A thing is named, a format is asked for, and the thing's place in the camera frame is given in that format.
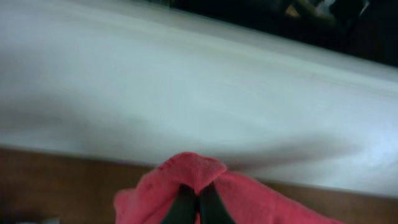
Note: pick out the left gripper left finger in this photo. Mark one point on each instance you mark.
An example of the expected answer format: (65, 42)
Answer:
(183, 209)

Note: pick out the red printed t-shirt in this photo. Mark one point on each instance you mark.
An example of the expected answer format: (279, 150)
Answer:
(247, 201)

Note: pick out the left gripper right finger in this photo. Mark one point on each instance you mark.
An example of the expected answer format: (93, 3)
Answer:
(211, 207)

